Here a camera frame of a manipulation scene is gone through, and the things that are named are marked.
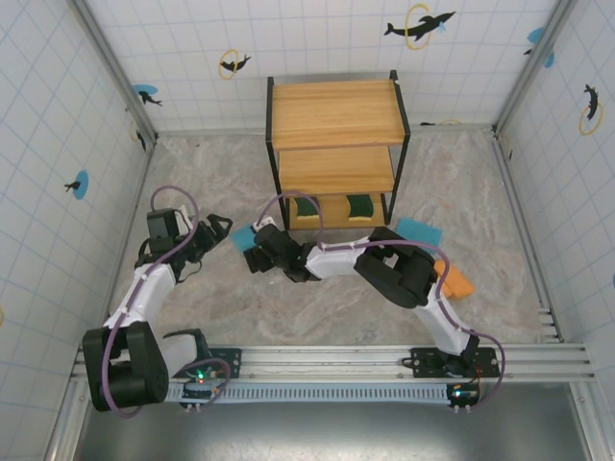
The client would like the blue sponge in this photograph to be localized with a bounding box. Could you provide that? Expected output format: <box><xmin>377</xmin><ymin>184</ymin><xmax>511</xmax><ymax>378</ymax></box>
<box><xmin>230</xmin><ymin>224</ymin><xmax>258</xmax><ymax>252</ymax></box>
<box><xmin>394</xmin><ymin>216</ymin><xmax>444</xmax><ymax>247</ymax></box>

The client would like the green yellow scouring sponge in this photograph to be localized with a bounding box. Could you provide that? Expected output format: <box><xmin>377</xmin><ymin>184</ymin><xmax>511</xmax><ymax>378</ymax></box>
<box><xmin>345</xmin><ymin>193</ymin><xmax>376</xmax><ymax>223</ymax></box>
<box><xmin>293</xmin><ymin>195</ymin><xmax>322</xmax><ymax>223</ymax></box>

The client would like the orange thick sponge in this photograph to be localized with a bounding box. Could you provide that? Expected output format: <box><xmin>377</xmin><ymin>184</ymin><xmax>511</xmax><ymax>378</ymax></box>
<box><xmin>433</xmin><ymin>258</ymin><xmax>476</xmax><ymax>302</ymax></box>

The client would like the blue circle dolphin sticker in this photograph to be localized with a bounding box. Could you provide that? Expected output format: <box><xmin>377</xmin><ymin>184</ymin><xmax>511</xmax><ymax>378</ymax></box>
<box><xmin>63</xmin><ymin>170</ymin><xmax>91</xmax><ymax>200</ymax></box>

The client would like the blue oval dolphin sticker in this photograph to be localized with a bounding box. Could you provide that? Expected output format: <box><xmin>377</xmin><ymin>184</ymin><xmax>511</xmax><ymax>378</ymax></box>
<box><xmin>132</xmin><ymin>84</ymin><xmax>163</xmax><ymax>108</ymax></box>

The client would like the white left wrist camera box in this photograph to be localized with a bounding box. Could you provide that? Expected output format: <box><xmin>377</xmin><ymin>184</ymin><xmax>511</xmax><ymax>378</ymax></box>
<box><xmin>172</xmin><ymin>204</ymin><xmax>196</xmax><ymax>236</ymax></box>

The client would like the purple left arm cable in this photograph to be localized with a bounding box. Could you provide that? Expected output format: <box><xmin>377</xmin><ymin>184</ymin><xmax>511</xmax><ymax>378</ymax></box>
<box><xmin>99</xmin><ymin>183</ymin><xmax>231</xmax><ymax>420</ymax></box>

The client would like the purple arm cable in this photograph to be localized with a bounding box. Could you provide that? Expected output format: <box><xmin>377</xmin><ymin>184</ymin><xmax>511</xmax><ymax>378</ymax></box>
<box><xmin>99</xmin><ymin>183</ymin><xmax>231</xmax><ymax>420</ymax></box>
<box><xmin>257</xmin><ymin>191</ymin><xmax>505</xmax><ymax>410</ymax></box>

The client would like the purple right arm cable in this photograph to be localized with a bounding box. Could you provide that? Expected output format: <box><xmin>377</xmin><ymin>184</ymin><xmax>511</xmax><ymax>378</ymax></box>
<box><xmin>257</xmin><ymin>191</ymin><xmax>505</xmax><ymax>410</ymax></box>

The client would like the aluminium side rail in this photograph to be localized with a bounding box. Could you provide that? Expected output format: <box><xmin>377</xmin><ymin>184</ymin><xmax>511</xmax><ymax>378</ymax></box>
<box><xmin>492</xmin><ymin>127</ymin><xmax>564</xmax><ymax>343</ymax></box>
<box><xmin>98</xmin><ymin>138</ymin><xmax>158</xmax><ymax>345</ymax></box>

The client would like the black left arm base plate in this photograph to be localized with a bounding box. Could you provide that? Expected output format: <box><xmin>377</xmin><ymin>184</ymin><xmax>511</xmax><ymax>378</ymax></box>
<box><xmin>165</xmin><ymin>346</ymin><xmax>243</xmax><ymax>380</ymax></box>

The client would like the aluminium mounting rail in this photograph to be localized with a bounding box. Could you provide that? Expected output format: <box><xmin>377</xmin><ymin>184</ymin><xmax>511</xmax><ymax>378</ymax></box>
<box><xmin>71</xmin><ymin>341</ymin><xmax>597</xmax><ymax>384</ymax></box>

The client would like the white slotted cable duct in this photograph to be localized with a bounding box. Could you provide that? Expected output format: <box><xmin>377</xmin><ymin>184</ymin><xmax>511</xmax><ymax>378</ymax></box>
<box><xmin>165</xmin><ymin>383</ymin><xmax>455</xmax><ymax>403</ymax></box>

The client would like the wooden three-tier shelf black frame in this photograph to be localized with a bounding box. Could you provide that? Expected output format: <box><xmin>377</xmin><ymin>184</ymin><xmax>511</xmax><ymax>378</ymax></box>
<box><xmin>265</xmin><ymin>69</ymin><xmax>411</xmax><ymax>231</ymax></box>

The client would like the small dolphin ring sticker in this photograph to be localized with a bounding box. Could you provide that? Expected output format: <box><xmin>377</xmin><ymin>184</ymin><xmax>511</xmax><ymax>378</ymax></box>
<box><xmin>218</xmin><ymin>47</ymin><xmax>253</xmax><ymax>81</ymax></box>

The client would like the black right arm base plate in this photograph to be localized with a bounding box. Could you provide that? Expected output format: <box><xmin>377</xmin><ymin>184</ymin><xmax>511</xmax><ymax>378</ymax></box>
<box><xmin>399</xmin><ymin>345</ymin><xmax>501</xmax><ymax>380</ymax></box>

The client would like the aluminium corner post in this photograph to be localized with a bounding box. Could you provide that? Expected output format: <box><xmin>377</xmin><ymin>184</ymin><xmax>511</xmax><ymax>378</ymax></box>
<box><xmin>71</xmin><ymin>0</ymin><xmax>160</xmax><ymax>145</ymax></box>
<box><xmin>492</xmin><ymin>0</ymin><xmax>578</xmax><ymax>135</ymax></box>

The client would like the large dolphin ring sticker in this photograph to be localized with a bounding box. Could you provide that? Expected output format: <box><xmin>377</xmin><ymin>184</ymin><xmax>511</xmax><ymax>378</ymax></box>
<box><xmin>382</xmin><ymin>3</ymin><xmax>457</xmax><ymax>52</ymax></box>

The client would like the upright dolphin ring sticker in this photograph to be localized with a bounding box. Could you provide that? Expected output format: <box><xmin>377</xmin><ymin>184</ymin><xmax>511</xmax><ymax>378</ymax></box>
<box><xmin>578</xmin><ymin>84</ymin><xmax>605</xmax><ymax>136</ymax></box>

